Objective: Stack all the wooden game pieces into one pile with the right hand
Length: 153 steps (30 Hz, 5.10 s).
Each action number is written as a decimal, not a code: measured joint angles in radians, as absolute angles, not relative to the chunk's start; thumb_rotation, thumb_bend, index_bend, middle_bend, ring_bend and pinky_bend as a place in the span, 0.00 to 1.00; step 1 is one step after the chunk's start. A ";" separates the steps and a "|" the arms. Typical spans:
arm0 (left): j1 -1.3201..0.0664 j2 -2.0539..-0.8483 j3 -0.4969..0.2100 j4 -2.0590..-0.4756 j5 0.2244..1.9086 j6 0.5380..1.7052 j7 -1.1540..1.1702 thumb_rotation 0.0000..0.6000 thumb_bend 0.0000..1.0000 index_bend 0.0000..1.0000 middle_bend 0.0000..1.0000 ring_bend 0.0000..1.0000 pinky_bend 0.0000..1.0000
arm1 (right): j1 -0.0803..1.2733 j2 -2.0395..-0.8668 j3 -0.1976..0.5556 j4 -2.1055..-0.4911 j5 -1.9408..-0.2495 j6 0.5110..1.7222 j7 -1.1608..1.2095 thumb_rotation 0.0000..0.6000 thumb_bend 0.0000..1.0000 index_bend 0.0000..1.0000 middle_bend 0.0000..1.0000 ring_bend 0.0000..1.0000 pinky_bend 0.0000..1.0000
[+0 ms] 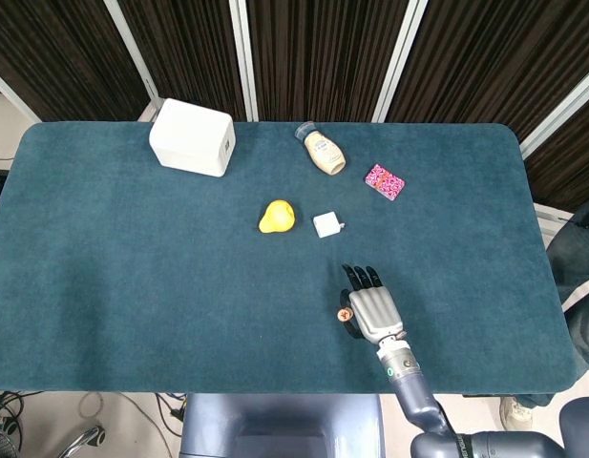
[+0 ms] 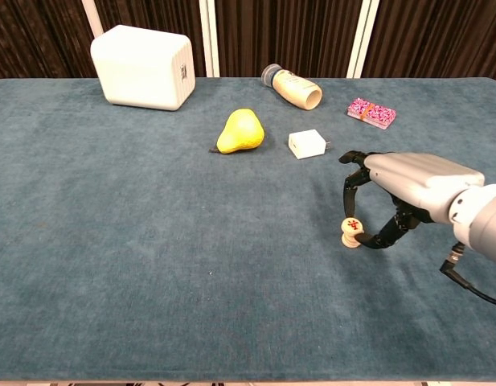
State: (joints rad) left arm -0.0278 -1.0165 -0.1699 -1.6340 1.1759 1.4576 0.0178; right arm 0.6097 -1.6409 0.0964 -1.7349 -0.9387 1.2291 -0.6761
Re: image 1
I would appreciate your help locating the teal velvet tablecloth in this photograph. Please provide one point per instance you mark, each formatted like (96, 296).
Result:
(132, 262)

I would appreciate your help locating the grey metal frame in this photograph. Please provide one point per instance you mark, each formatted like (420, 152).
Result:
(549, 214)

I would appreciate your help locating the beige sneaker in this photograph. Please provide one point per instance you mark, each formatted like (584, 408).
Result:
(516, 412)

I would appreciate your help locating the blue-grey robot torso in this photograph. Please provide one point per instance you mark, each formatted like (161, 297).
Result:
(275, 415)

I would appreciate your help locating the white partition frame post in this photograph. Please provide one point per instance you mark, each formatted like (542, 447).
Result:
(241, 57)
(132, 52)
(12, 93)
(561, 112)
(399, 57)

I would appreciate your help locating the person in blue jeans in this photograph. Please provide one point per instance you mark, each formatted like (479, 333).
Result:
(575, 257)

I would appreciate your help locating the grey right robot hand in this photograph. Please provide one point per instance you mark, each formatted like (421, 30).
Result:
(375, 312)

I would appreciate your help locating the round wooden Chinese chess piece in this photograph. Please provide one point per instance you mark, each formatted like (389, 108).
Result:
(343, 314)

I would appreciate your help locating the white rounded plastic box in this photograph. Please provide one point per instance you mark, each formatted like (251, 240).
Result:
(189, 138)

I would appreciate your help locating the yellow pear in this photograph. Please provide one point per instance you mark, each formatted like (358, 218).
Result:
(276, 217)

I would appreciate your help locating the dark brown ribbed partition panel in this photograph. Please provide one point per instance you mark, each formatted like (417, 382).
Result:
(189, 47)
(60, 47)
(571, 172)
(322, 47)
(490, 57)

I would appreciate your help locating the white cube wall charger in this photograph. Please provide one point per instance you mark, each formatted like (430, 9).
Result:
(325, 225)

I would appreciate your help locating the beige squeeze sauce bottle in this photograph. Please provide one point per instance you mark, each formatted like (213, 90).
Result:
(325, 152)

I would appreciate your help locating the pink patterned card deck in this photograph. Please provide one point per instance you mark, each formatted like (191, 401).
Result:
(384, 182)

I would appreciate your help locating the chrome chair leg with caster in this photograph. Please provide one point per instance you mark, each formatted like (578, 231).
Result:
(84, 436)

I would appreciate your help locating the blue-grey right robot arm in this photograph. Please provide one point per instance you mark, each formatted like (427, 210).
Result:
(413, 391)

